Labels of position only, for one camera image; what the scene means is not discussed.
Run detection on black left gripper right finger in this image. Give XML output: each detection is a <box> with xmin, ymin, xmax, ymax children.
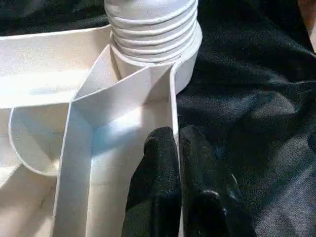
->
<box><xmin>179</xmin><ymin>125</ymin><xmax>257</xmax><ymax>237</ymax></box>

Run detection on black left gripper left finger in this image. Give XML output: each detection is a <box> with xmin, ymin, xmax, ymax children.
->
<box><xmin>122</xmin><ymin>126</ymin><xmax>182</xmax><ymax>237</ymax></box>

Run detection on white plastic table leg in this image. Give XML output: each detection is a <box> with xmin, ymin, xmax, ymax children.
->
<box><xmin>104</xmin><ymin>0</ymin><xmax>199</xmax><ymax>63</ymax></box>

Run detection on black plastic mat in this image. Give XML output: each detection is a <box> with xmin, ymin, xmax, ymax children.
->
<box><xmin>0</xmin><ymin>0</ymin><xmax>316</xmax><ymax>237</ymax></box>

